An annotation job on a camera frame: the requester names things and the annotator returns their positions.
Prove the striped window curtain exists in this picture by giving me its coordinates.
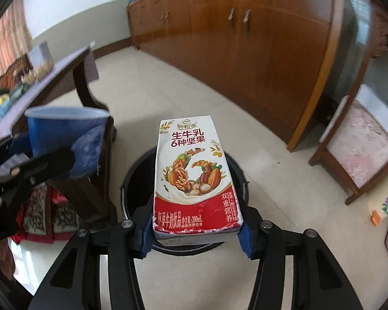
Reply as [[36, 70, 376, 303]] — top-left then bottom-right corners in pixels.
[[0, 0, 33, 83]]

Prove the black plastic bucket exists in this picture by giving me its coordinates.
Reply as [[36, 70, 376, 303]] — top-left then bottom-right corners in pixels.
[[120, 149, 251, 254]]

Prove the pink floral bag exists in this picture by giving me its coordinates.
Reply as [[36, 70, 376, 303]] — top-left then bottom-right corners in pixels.
[[325, 98, 388, 189]]

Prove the red and white milk carton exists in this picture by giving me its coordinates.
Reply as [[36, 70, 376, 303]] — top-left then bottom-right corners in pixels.
[[153, 115, 244, 240]]

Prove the dark wooden chair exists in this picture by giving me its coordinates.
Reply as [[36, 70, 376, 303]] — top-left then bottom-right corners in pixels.
[[0, 40, 117, 243]]

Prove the long wooden sideboard cabinet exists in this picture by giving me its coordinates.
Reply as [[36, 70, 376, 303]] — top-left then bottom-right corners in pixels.
[[127, 0, 346, 153]]

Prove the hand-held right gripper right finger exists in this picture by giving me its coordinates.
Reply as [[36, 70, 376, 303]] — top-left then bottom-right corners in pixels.
[[237, 182, 363, 310]]

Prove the carved wooden stand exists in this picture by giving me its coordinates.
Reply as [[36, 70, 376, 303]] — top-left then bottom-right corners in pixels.
[[309, 5, 388, 205]]

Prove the red bag with floral cushion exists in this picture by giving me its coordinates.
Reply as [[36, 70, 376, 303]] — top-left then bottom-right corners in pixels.
[[8, 182, 85, 245]]

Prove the white card box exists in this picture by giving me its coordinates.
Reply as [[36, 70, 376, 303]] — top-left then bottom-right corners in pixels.
[[28, 41, 54, 69]]

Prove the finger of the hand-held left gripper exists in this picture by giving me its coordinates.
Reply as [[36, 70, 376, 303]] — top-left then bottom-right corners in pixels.
[[6, 134, 33, 162], [0, 147, 76, 215]]

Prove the blue patterned paper cup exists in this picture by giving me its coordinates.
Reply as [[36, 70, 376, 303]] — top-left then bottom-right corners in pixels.
[[25, 106, 110, 181]]

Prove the yellow and blue toy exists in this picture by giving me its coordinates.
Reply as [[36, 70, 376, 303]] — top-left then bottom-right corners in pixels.
[[0, 94, 13, 117]]

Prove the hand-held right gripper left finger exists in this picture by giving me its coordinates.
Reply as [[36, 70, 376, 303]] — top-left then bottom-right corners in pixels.
[[27, 198, 157, 310]]

